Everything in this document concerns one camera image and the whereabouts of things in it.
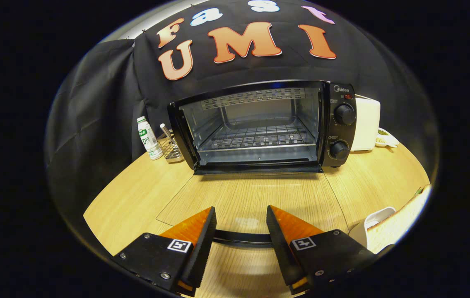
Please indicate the white bottle with green label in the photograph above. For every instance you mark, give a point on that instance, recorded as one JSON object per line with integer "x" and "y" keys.
{"x": 150, "y": 138}

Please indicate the black toaster oven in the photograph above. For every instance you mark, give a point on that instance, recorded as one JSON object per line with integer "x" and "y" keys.
{"x": 342, "y": 132}

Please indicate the white container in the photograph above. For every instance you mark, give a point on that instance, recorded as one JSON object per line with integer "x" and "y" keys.
{"x": 361, "y": 234}

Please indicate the lettuce bread sandwich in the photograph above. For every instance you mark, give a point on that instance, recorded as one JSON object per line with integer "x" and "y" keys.
{"x": 400, "y": 223}

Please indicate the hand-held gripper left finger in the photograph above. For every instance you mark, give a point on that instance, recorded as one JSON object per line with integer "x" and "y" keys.
{"x": 199, "y": 252}

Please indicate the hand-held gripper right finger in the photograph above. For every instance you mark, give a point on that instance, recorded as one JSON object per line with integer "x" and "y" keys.
{"x": 278, "y": 244}

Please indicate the small white dish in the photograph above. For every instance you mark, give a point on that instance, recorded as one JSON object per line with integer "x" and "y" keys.
{"x": 386, "y": 140}

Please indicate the white box appliance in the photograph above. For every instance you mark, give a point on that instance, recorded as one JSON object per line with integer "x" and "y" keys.
{"x": 366, "y": 124}

